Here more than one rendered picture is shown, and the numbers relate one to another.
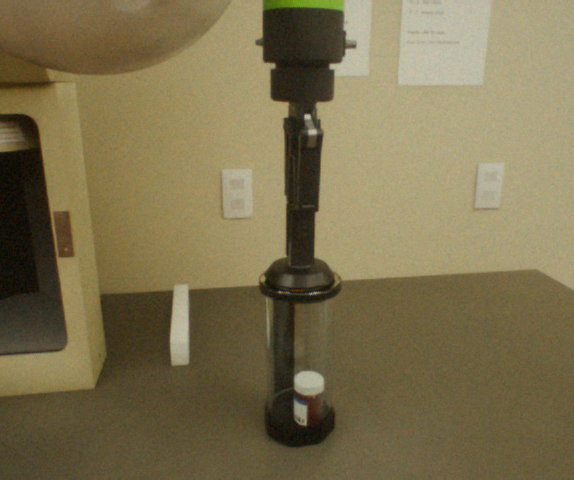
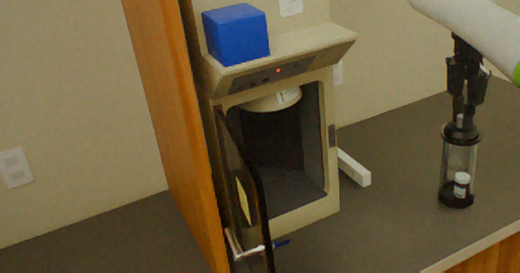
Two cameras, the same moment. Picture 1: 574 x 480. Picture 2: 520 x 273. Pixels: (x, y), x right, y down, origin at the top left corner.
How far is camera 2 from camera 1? 0.92 m
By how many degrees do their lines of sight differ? 19
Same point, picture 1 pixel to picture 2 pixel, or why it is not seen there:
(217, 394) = (403, 195)
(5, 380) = (300, 220)
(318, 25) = not seen: hidden behind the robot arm
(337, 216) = (387, 70)
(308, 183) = (481, 93)
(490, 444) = not seen: outside the picture
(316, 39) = not seen: hidden behind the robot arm
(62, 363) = (326, 202)
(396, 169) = (418, 33)
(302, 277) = (472, 133)
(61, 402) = (332, 222)
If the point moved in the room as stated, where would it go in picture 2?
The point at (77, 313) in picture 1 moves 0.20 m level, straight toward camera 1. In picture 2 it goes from (334, 174) to (395, 204)
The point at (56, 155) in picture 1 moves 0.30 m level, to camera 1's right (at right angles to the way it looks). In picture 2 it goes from (331, 97) to (434, 72)
